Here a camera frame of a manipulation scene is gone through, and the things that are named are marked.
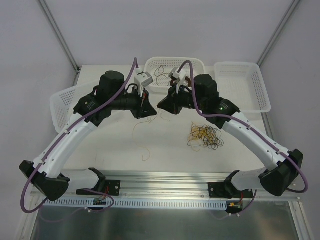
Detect yellow thin cable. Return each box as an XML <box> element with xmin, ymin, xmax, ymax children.
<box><xmin>132</xmin><ymin>112</ymin><xmax>167</xmax><ymax>161</ymax></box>

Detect dark brown thin cable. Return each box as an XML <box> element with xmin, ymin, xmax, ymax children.
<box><xmin>153</xmin><ymin>64</ymin><xmax>173</xmax><ymax>87</ymax></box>

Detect yellow and black cables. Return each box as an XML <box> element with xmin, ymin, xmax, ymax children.
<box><xmin>186</xmin><ymin>121</ymin><xmax>225</xmax><ymax>152</ymax></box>

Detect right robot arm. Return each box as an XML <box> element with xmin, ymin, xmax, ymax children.
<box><xmin>157</xmin><ymin>74</ymin><xmax>304</xmax><ymax>199</ymax></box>

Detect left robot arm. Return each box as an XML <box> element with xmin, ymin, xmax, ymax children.
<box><xmin>19</xmin><ymin>69</ymin><xmax>157</xmax><ymax>201</ymax></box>

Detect white perforated basket middle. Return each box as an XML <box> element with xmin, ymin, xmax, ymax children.
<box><xmin>144</xmin><ymin>57</ymin><xmax>206</xmax><ymax>94</ymax></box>

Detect white perforated basket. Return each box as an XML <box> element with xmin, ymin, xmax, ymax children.
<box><xmin>144</xmin><ymin>57</ymin><xmax>206</xmax><ymax>94</ymax></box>
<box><xmin>49</xmin><ymin>82</ymin><xmax>101</xmax><ymax>135</ymax></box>
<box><xmin>214</xmin><ymin>61</ymin><xmax>271</xmax><ymax>114</ymax></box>

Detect white perforated basket right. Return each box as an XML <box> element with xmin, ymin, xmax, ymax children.
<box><xmin>214</xmin><ymin>61</ymin><xmax>271</xmax><ymax>114</ymax></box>

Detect white perforated basket left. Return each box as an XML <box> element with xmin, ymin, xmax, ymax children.
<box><xmin>49</xmin><ymin>82</ymin><xmax>101</xmax><ymax>135</ymax></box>

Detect brown coiled cable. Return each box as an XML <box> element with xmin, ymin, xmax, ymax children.
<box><xmin>170</xmin><ymin>76</ymin><xmax>195</xmax><ymax>88</ymax></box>

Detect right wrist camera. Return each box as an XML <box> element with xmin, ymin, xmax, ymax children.
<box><xmin>168</xmin><ymin>67</ymin><xmax>187</xmax><ymax>94</ymax></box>

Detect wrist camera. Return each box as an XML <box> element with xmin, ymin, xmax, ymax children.
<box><xmin>134</xmin><ymin>68</ymin><xmax>154</xmax><ymax>91</ymax></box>
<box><xmin>168</xmin><ymin>67</ymin><xmax>187</xmax><ymax>94</ymax></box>

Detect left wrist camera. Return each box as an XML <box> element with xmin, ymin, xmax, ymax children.
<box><xmin>134</xmin><ymin>68</ymin><xmax>154</xmax><ymax>91</ymax></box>

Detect aluminium mounting rail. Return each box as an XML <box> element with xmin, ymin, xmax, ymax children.
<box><xmin>29</xmin><ymin>171</ymin><xmax>298</xmax><ymax>201</ymax></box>

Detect white slotted cable duct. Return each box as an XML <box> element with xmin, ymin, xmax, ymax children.
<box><xmin>44</xmin><ymin>197</ymin><xmax>227</xmax><ymax>211</ymax></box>

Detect aluminium frame post left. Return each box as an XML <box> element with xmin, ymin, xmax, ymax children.
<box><xmin>36</xmin><ymin>0</ymin><xmax>80</xmax><ymax>73</ymax></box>

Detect aluminium frame post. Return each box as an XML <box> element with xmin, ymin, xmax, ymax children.
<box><xmin>36</xmin><ymin>0</ymin><xmax>80</xmax><ymax>73</ymax></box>
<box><xmin>256</xmin><ymin>0</ymin><xmax>303</xmax><ymax>68</ymax></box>

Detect aluminium frame post right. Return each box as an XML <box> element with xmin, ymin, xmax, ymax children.
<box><xmin>256</xmin><ymin>0</ymin><xmax>303</xmax><ymax>68</ymax></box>

